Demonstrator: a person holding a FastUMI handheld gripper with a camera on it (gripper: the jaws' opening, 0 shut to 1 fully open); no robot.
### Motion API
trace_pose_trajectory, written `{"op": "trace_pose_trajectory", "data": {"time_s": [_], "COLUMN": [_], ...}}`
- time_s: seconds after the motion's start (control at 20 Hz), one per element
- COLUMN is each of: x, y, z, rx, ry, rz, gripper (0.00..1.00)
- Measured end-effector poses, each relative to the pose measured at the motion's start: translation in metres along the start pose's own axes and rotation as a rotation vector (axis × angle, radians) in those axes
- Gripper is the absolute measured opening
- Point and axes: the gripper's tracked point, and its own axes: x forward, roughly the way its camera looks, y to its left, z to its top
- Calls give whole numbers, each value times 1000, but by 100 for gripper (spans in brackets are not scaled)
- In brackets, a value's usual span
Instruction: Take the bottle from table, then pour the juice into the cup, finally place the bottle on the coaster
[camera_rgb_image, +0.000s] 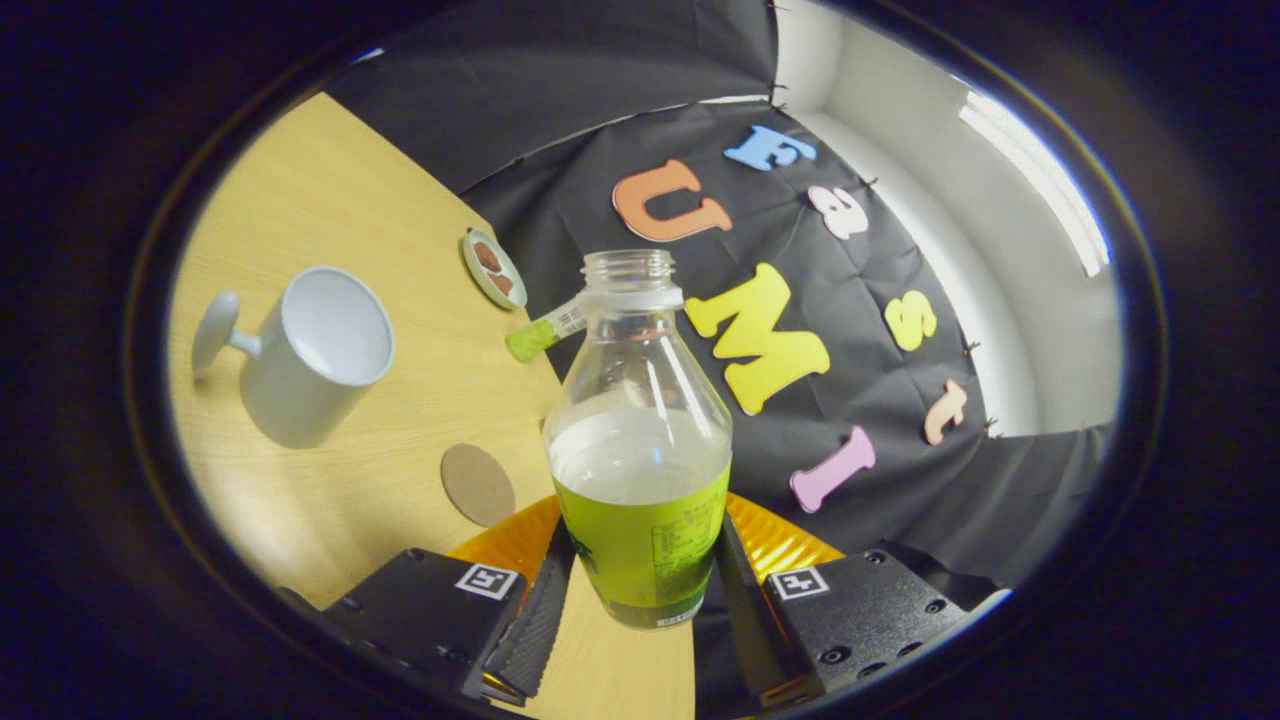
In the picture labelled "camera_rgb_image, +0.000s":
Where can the green label juice bottle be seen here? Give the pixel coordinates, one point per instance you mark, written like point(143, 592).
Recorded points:
point(640, 540)

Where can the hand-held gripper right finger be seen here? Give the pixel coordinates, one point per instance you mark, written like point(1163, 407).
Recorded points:
point(860, 610)

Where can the brown food piece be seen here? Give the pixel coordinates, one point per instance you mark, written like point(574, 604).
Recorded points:
point(487, 256)
point(501, 284)

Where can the round brown coaster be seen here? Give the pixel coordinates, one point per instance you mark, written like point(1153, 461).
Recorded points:
point(478, 485)

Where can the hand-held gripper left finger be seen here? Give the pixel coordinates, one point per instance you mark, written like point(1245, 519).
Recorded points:
point(430, 610)

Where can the wooden table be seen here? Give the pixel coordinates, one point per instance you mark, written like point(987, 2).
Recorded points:
point(350, 200)

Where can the pale green plate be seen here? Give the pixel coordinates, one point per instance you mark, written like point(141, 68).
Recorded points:
point(478, 280)

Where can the slim green drink bottle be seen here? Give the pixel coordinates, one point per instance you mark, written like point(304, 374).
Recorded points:
point(530, 340)

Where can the ceiling light panel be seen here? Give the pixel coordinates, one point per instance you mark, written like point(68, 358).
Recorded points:
point(1040, 180)

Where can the white cup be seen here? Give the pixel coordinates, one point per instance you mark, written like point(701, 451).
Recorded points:
point(300, 400)

